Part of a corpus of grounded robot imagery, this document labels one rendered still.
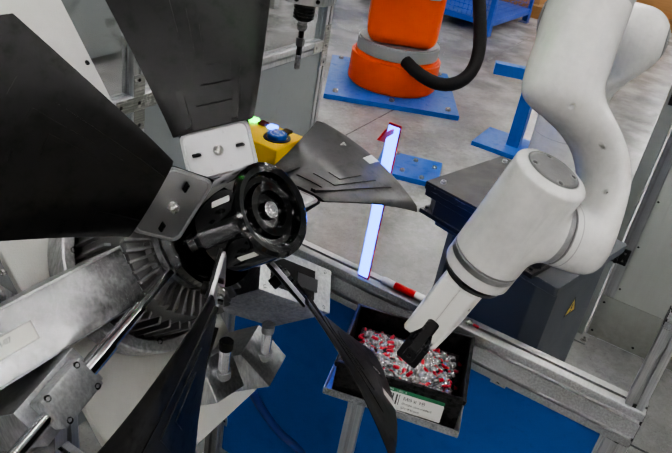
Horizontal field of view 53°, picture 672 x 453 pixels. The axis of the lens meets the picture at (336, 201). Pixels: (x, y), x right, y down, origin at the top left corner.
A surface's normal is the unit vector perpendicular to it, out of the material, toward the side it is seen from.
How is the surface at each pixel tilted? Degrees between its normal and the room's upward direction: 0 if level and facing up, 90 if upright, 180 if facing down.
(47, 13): 50
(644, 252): 90
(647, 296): 90
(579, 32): 61
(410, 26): 90
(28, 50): 67
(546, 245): 99
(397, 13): 90
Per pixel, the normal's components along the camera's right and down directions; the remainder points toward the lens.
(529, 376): -0.51, 0.34
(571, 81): -0.11, 0.11
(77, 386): 0.74, -0.28
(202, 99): 0.06, -0.15
